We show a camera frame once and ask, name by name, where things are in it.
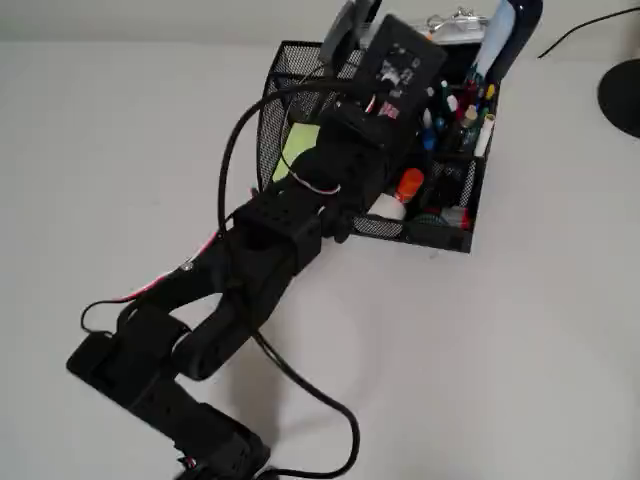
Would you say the white round eraser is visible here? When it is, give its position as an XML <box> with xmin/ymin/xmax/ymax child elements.
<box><xmin>366</xmin><ymin>192</ymin><xmax>408</xmax><ymax>222</ymax></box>

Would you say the green sticky note pad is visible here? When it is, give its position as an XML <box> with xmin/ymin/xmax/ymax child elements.
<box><xmin>273</xmin><ymin>122</ymin><xmax>322</xmax><ymax>182</ymax></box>

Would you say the orange cap glue stick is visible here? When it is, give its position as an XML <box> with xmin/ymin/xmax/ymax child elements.
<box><xmin>393</xmin><ymin>168</ymin><xmax>426</xmax><ymax>204</ymax></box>

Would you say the black mesh desk organizer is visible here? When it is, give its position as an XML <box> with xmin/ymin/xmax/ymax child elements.
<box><xmin>256</xmin><ymin>39</ymin><xmax>500</xmax><ymax>255</ymax></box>

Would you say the white paper tube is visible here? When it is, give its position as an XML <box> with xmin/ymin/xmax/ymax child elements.
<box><xmin>473</xmin><ymin>113</ymin><xmax>498</xmax><ymax>158</ymax></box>

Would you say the black round lamp base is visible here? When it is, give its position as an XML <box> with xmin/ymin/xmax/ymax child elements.
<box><xmin>597</xmin><ymin>58</ymin><xmax>640</xmax><ymax>140</ymax></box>

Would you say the black camera box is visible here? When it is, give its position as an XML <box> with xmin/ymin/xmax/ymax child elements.
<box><xmin>358</xmin><ymin>13</ymin><xmax>449</xmax><ymax>132</ymax></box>

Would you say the thick black camera cable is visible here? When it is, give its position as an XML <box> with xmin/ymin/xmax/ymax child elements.
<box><xmin>216</xmin><ymin>79</ymin><xmax>360</xmax><ymax>479</ymax></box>

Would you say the navy blue scissors handle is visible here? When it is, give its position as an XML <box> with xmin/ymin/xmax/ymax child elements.
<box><xmin>487</xmin><ymin>0</ymin><xmax>544</xmax><ymax>84</ymax></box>

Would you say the pink arm wire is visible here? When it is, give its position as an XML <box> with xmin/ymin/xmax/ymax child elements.
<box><xmin>112</xmin><ymin>228</ymin><xmax>227</xmax><ymax>304</ymax></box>

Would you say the thin black lamp cable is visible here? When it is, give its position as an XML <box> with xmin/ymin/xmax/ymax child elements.
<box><xmin>537</xmin><ymin>6</ymin><xmax>640</xmax><ymax>59</ymax></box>

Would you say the thin black wire loop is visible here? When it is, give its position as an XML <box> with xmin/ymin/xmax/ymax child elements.
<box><xmin>80</xmin><ymin>298</ymin><xmax>124</xmax><ymax>335</ymax></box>

